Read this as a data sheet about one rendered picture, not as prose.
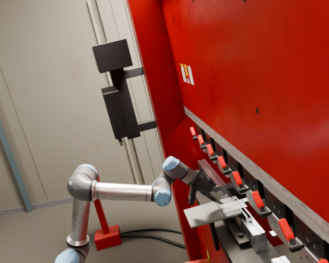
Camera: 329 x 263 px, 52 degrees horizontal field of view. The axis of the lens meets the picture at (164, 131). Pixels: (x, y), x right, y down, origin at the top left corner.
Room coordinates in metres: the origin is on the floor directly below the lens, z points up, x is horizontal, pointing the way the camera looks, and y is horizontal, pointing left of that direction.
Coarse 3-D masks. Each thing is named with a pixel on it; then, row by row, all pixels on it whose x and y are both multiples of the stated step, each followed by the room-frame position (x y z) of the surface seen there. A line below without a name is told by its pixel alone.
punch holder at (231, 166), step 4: (228, 156) 1.42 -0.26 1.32; (228, 160) 1.44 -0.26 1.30; (232, 160) 1.37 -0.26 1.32; (236, 160) 1.32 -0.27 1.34; (232, 164) 1.38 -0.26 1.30; (236, 164) 1.33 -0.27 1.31; (240, 164) 1.30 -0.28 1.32; (232, 168) 1.39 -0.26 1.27; (236, 168) 1.33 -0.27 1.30; (240, 168) 1.30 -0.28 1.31; (232, 172) 1.40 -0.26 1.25; (240, 172) 1.30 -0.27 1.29; (232, 176) 1.41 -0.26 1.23; (240, 176) 1.30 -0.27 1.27; (232, 180) 1.42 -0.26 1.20; (232, 184) 1.43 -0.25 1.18; (236, 184) 1.37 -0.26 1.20; (244, 184) 1.30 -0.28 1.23; (236, 188) 1.38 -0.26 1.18
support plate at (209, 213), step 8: (224, 200) 1.62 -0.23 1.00; (192, 208) 1.61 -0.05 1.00; (200, 208) 1.59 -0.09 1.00; (208, 208) 1.57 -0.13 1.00; (216, 208) 1.56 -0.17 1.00; (192, 216) 1.53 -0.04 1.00; (200, 216) 1.52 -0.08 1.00; (208, 216) 1.50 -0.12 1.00; (216, 216) 1.48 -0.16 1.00; (224, 216) 1.47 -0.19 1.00; (232, 216) 1.46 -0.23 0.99; (192, 224) 1.46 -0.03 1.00; (200, 224) 1.44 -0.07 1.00
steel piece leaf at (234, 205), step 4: (236, 200) 1.58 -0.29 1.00; (224, 204) 1.58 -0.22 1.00; (228, 204) 1.57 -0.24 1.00; (232, 204) 1.56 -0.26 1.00; (236, 204) 1.55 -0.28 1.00; (220, 208) 1.52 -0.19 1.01; (224, 208) 1.53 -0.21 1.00; (228, 208) 1.52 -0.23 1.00; (232, 208) 1.52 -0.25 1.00; (236, 208) 1.51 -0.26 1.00; (240, 208) 1.50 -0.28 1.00; (224, 212) 1.50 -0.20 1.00
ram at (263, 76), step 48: (192, 0) 1.54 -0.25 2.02; (240, 0) 1.00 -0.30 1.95; (288, 0) 0.74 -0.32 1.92; (192, 48) 1.73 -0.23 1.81; (240, 48) 1.06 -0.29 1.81; (288, 48) 0.76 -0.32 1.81; (192, 96) 1.98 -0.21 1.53; (240, 96) 1.14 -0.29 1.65; (288, 96) 0.79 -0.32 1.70; (240, 144) 1.23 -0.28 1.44; (288, 144) 0.83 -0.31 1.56
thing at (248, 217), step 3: (237, 198) 1.61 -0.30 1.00; (243, 210) 1.49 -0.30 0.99; (246, 210) 1.47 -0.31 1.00; (243, 213) 1.45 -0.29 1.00; (246, 213) 1.46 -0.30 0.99; (249, 213) 1.44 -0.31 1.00; (243, 216) 1.45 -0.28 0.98; (246, 216) 1.42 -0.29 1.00; (249, 216) 1.43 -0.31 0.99; (246, 219) 1.42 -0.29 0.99; (249, 219) 1.42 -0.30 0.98
